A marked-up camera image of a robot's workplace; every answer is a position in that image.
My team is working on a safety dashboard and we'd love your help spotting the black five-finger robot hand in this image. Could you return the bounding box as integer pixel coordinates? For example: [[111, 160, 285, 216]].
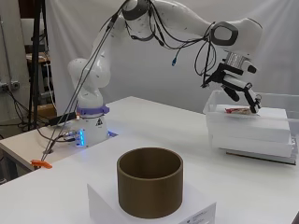
[[202, 62, 262, 115]]

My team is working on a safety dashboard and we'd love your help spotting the red and white snack packet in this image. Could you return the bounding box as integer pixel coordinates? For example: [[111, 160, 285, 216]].
[[224, 105, 260, 117]]

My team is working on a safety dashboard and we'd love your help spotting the clear plastic box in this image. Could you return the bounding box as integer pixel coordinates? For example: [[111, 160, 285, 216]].
[[203, 90, 299, 166]]

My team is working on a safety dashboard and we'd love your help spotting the thin dark flat board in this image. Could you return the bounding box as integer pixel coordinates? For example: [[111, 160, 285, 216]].
[[223, 148, 297, 166]]

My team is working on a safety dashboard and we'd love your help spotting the brown round tub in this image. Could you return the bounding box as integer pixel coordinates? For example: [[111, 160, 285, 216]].
[[116, 147, 184, 219]]

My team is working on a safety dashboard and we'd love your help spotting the white flat box with label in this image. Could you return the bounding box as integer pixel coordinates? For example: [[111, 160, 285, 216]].
[[86, 177, 218, 224]]

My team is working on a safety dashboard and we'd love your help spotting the cardboard box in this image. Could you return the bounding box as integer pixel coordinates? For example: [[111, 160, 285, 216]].
[[36, 104, 58, 119]]

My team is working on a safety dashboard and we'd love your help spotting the black tripod stand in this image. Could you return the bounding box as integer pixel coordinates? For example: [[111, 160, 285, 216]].
[[27, 0, 49, 132]]

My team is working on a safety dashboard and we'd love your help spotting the orange clamp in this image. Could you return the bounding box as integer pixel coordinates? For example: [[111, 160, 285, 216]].
[[30, 159, 53, 170]]

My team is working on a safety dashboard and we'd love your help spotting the low white side table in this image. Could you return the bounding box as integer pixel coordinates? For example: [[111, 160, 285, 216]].
[[0, 128, 79, 173]]

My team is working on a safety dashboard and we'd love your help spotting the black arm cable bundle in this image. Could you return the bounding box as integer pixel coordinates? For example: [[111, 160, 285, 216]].
[[41, 0, 218, 162]]

